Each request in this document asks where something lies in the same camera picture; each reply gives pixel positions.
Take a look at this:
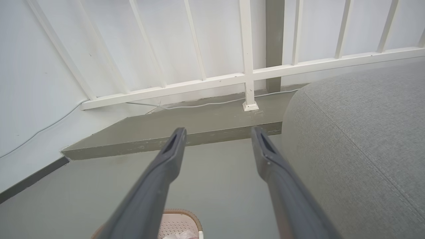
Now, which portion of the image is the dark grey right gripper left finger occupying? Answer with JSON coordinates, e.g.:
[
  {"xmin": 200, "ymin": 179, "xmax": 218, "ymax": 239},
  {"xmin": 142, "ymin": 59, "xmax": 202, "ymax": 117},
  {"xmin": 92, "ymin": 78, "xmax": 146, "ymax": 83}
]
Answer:
[{"xmin": 98, "ymin": 127, "xmax": 187, "ymax": 239}]

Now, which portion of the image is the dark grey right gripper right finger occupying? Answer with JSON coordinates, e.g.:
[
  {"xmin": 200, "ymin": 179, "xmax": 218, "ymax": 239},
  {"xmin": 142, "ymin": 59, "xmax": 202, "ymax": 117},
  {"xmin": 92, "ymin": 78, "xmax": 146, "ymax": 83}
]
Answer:
[{"xmin": 251, "ymin": 126, "xmax": 342, "ymax": 239}]

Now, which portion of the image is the white laundry basket brown rim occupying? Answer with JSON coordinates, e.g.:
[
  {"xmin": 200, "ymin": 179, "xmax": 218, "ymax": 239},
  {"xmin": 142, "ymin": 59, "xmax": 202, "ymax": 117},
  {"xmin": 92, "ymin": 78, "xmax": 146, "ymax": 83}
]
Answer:
[{"xmin": 91, "ymin": 208, "xmax": 204, "ymax": 239}]

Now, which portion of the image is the white garment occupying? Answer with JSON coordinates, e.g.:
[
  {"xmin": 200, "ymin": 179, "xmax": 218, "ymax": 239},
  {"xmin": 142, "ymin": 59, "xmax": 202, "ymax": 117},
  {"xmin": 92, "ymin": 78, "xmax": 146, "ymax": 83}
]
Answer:
[{"xmin": 167, "ymin": 230, "xmax": 200, "ymax": 239}]

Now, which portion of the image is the grey fabric sofa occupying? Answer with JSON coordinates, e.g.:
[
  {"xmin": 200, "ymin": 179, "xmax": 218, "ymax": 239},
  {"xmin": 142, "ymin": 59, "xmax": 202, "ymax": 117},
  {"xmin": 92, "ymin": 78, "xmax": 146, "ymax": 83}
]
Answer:
[{"xmin": 281, "ymin": 60, "xmax": 425, "ymax": 239}]

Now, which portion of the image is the grey concrete raised step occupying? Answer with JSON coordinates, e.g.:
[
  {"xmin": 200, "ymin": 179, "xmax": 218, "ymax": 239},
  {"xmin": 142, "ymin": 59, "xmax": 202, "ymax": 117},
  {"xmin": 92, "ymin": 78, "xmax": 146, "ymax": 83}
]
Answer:
[{"xmin": 61, "ymin": 83, "xmax": 311, "ymax": 161}]

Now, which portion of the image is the black baseboard strip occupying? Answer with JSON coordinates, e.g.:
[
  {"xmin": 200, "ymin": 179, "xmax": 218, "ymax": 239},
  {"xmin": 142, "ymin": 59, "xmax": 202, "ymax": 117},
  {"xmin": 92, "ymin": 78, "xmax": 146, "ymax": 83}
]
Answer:
[{"xmin": 0, "ymin": 156, "xmax": 70, "ymax": 204}]

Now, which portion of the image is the white metal railing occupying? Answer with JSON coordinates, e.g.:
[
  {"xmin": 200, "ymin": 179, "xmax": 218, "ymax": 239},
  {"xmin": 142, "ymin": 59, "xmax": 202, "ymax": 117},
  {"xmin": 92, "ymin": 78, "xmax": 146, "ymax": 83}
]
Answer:
[{"xmin": 27, "ymin": 0, "xmax": 425, "ymax": 112}]

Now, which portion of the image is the thin grey cable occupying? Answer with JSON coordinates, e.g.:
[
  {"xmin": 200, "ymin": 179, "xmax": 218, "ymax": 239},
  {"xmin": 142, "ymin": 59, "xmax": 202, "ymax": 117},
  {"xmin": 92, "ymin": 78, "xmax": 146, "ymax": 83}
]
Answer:
[{"xmin": 0, "ymin": 88, "xmax": 301, "ymax": 159}]

